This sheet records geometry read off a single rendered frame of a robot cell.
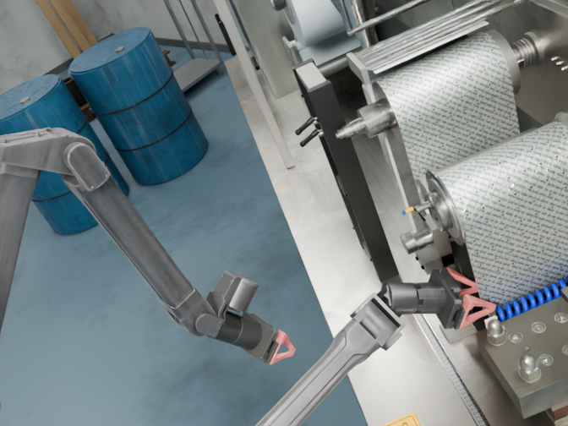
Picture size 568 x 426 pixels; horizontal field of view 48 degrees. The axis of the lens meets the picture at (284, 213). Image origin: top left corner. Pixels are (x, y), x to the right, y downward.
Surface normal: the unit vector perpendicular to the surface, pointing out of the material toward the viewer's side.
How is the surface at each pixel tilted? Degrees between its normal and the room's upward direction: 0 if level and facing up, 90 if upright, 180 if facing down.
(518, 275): 90
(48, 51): 90
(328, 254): 0
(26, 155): 90
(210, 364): 0
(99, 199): 98
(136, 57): 90
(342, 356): 44
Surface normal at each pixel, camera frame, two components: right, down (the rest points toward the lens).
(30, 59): 0.62, 0.25
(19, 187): 0.60, 0.44
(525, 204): 0.20, 0.51
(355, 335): 0.31, -0.50
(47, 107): 0.76, 0.11
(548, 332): -0.35, -0.76
